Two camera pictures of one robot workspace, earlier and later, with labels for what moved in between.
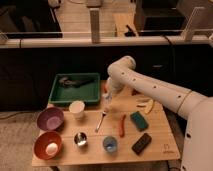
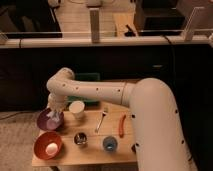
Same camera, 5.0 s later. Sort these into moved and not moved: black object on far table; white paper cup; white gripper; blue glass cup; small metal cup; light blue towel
Moved: white gripper; light blue towel
Not moved: blue glass cup; white paper cup; black object on far table; small metal cup
